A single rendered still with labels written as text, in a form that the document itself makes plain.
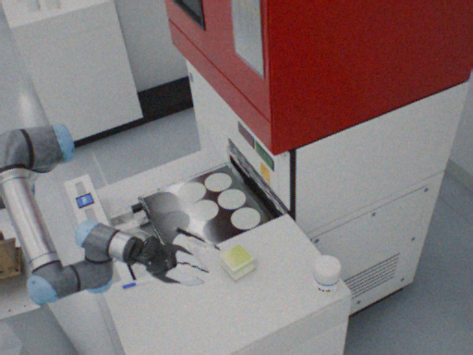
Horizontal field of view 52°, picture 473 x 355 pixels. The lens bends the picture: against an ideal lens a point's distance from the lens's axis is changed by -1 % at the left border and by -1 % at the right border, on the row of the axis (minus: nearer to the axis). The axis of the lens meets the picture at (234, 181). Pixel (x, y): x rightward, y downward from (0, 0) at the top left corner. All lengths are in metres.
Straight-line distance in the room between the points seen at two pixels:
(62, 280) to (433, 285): 1.92
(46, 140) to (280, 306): 0.79
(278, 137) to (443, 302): 1.54
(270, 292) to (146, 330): 0.36
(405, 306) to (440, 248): 0.44
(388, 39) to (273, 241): 0.67
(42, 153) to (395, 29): 1.02
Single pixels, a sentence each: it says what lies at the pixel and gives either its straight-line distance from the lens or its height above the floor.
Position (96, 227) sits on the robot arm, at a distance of 1.30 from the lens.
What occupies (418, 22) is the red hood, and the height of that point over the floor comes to 1.50.
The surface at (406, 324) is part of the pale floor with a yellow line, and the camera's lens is 2.55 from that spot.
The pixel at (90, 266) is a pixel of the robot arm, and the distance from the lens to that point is 1.34.
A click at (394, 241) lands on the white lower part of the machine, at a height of 0.51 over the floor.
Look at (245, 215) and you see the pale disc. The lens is 1.69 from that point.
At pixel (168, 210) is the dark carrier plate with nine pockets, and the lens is 1.76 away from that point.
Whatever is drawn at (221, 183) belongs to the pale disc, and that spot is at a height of 0.90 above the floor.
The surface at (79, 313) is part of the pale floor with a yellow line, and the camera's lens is 2.71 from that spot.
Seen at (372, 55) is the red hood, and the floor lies 1.45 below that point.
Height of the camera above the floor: 2.14
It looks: 43 degrees down
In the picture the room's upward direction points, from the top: 6 degrees counter-clockwise
